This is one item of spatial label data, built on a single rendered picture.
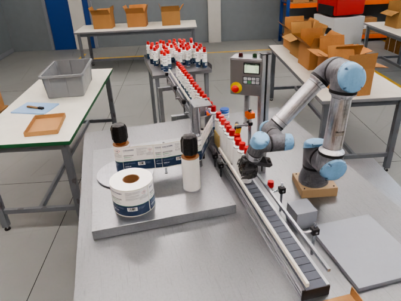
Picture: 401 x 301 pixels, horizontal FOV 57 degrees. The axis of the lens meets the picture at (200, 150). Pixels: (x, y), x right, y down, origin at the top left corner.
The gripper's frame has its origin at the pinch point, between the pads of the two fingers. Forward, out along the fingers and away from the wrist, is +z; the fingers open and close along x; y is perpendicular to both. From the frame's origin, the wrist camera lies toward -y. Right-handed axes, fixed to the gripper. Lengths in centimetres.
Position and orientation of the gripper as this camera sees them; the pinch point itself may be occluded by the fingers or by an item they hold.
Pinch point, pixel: (249, 176)
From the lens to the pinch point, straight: 189.1
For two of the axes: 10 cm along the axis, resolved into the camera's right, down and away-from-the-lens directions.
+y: -9.7, 1.5, -2.0
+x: 2.3, 8.3, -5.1
